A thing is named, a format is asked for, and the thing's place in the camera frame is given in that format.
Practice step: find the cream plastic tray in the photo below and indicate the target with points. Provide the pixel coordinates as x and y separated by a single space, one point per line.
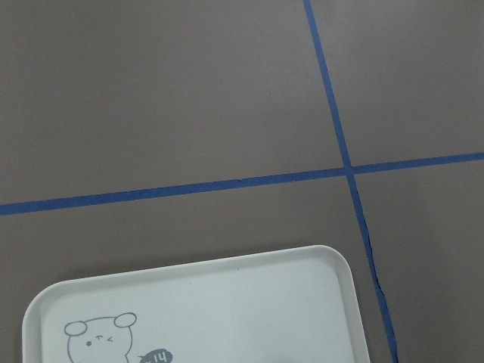
295 305

